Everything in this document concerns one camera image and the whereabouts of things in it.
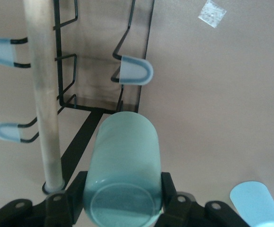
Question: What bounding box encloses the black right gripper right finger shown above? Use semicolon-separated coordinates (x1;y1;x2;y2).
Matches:
155;172;253;227

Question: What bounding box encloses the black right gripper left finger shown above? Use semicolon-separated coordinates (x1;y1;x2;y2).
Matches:
0;171;88;227

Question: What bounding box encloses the mint green plastic cup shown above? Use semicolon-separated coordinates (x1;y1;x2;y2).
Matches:
82;111;163;227

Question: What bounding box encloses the black wire cup holder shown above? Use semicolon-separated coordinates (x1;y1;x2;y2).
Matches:
0;0;155;193

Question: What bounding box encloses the light blue plastic cup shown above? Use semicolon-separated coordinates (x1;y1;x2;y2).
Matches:
230;181;274;227

